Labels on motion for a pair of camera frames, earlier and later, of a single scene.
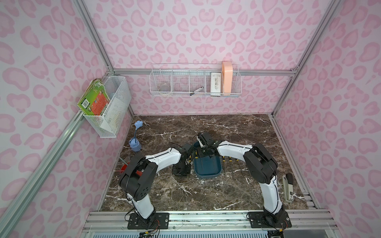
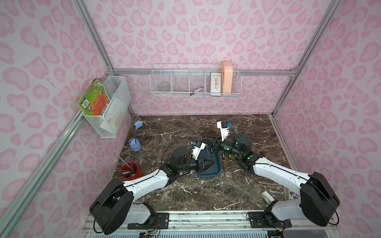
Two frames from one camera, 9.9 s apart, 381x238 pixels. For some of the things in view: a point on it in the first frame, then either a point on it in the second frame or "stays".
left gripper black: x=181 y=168 to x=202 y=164
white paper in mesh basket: x=114 y=112 stays
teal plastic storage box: x=206 y=167 stays
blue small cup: x=134 y=143 stays
